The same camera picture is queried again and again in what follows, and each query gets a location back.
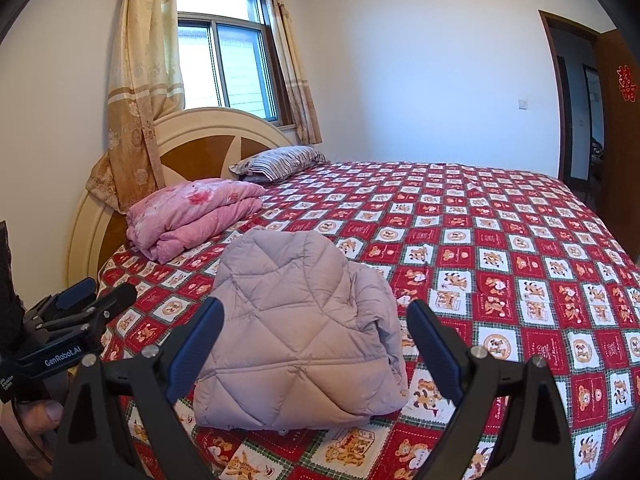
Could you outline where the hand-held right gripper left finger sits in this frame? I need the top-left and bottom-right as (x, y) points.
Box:
(50, 296), (226, 480)

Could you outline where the striped pillow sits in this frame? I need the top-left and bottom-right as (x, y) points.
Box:
(229, 146), (331, 183)

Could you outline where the red paper door decoration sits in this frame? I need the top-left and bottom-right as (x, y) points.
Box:
(616, 64), (639, 104)

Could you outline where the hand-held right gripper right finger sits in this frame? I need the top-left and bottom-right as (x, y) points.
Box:
(406, 299), (576, 480)

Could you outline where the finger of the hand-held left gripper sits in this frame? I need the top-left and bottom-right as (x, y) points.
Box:
(37, 282), (139, 332)
(24, 277), (99, 322)

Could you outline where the bed with red checked sheet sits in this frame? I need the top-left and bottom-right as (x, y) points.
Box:
(97, 160), (640, 480)

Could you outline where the cream and brown headboard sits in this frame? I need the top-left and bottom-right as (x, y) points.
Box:
(67, 107), (296, 286)

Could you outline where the person's left hand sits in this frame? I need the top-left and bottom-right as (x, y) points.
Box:
(0, 399), (65, 478)

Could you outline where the light purple quilted puffer jacket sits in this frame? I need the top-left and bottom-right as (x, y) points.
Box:
(192, 227), (411, 433)

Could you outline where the pink floral folded quilt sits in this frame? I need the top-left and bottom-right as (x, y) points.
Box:
(125, 178), (266, 264)

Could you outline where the dark wooden door frame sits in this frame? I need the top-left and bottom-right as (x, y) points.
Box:
(537, 9), (618, 196)

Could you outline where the sliding glass window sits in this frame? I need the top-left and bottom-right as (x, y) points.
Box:
(175, 0), (296, 126)

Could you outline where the brown wooden door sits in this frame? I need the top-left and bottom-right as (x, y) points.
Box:
(595, 27), (640, 263)

